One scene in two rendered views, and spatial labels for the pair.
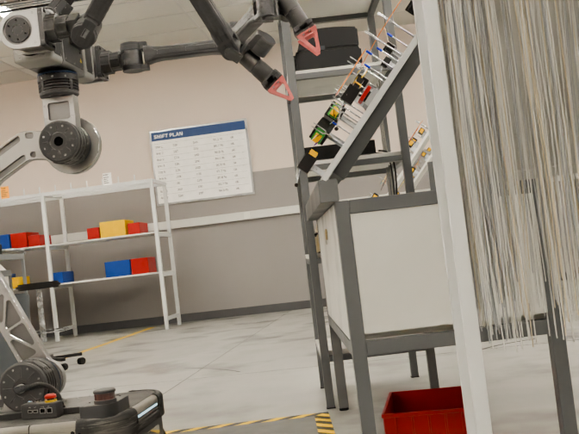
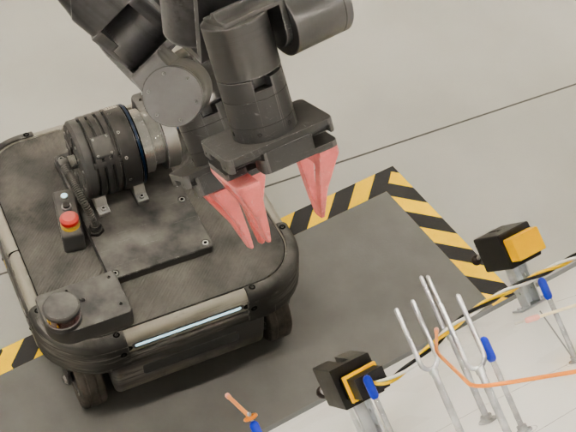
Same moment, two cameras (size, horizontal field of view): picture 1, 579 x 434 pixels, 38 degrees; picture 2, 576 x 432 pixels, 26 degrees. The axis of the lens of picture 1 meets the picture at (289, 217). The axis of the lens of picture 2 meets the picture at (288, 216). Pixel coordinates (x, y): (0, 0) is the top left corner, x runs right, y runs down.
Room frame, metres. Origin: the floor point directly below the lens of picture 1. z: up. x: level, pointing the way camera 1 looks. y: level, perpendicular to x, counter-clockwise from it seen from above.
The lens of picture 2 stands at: (2.22, -0.78, 2.13)
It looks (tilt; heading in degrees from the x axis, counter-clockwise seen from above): 48 degrees down; 59
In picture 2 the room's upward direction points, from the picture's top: straight up
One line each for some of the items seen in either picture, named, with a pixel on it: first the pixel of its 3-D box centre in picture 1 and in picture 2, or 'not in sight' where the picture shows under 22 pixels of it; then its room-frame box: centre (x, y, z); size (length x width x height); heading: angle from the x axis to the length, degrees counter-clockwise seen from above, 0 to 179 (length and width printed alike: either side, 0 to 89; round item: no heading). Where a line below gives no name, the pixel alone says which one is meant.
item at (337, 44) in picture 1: (325, 53); not in sight; (3.78, -0.25, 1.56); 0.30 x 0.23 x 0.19; 93
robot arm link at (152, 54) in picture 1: (180, 49); not in sight; (3.00, 0.32, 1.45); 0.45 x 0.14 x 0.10; 90
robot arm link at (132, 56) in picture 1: (128, 59); not in sight; (3.03, 0.52, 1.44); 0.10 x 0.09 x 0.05; 83
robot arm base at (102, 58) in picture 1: (110, 62); not in sight; (3.06, 0.59, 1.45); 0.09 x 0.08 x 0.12; 173
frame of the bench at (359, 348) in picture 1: (421, 315); not in sight; (2.95, -0.42, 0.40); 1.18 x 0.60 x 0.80; 1
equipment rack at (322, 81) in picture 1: (351, 191); not in sight; (3.88, -0.30, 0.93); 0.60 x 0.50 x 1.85; 1
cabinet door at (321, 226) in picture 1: (328, 268); not in sight; (3.22, -0.13, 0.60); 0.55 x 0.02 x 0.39; 1
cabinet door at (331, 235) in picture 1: (337, 269); not in sight; (2.67, -0.13, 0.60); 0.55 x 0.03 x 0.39; 1
